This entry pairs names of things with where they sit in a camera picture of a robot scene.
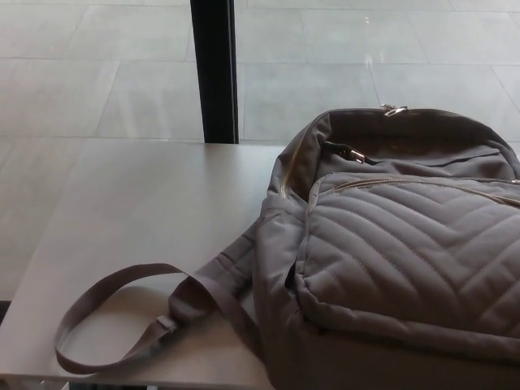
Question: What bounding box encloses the grey quilted backpack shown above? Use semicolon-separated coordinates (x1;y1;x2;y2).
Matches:
54;104;520;390

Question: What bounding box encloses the black window frame post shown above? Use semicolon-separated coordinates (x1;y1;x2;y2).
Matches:
189;0;241;145

